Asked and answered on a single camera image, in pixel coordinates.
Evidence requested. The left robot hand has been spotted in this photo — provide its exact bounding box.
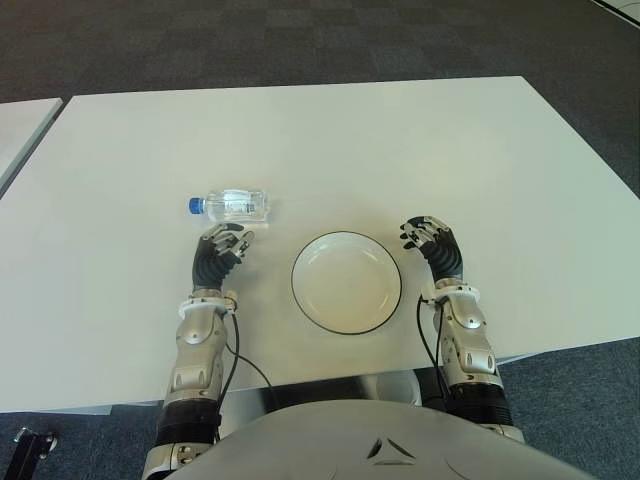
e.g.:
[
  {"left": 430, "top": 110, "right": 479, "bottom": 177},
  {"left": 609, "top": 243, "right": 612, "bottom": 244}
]
[{"left": 191, "top": 223, "right": 255, "bottom": 292}]

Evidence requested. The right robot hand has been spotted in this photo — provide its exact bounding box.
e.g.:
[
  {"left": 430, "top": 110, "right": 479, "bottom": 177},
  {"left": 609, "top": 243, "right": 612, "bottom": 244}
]
[{"left": 398, "top": 215, "right": 466, "bottom": 282}]

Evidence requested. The clear plastic wrapper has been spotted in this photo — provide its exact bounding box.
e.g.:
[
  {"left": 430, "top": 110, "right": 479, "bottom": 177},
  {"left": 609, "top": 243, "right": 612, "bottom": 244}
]
[{"left": 187, "top": 188, "right": 272, "bottom": 223}]

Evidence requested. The white plate black rim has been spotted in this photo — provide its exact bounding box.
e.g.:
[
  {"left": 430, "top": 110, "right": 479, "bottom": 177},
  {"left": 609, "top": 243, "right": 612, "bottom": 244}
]
[{"left": 291, "top": 230, "right": 404, "bottom": 336}]

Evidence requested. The white round base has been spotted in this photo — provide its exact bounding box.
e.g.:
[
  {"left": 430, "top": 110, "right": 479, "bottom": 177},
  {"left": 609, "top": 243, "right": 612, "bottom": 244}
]
[{"left": 349, "top": 369, "right": 424, "bottom": 409}]

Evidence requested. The grey robot torso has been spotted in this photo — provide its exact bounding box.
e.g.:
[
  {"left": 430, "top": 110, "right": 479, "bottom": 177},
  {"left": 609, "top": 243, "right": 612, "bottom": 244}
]
[{"left": 164, "top": 397, "right": 601, "bottom": 480}]

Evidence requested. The neighbouring white table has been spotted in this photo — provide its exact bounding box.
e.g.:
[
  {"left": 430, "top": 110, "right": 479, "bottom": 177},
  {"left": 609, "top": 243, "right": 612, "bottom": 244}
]
[{"left": 0, "top": 97, "right": 64, "bottom": 199}]

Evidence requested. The black metal stand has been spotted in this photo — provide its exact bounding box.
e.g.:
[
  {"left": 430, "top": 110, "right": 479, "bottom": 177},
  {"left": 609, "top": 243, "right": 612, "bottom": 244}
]
[{"left": 13, "top": 427, "right": 59, "bottom": 480}]

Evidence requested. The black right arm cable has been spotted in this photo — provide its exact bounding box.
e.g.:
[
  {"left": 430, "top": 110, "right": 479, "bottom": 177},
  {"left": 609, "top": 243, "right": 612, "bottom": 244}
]
[{"left": 418, "top": 294, "right": 451, "bottom": 401}]

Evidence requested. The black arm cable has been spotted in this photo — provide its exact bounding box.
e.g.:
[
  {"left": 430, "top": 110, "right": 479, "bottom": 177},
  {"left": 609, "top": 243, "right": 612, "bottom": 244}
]
[
  {"left": 418, "top": 294, "right": 451, "bottom": 401},
  {"left": 212, "top": 294, "right": 281, "bottom": 406}
]

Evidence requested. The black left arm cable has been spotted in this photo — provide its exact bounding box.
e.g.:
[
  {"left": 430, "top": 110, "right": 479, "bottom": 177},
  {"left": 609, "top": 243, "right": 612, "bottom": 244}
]
[{"left": 212, "top": 294, "right": 281, "bottom": 406}]

